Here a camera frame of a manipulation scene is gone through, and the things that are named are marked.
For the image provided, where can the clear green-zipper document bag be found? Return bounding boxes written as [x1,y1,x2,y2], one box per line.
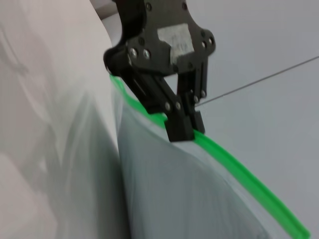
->
[109,74,312,239]

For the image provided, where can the pale paper sheets inside bag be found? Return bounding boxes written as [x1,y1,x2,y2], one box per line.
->
[119,109,271,239]

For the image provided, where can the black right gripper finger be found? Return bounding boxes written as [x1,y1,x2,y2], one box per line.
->
[104,46,195,143]
[177,56,209,133]

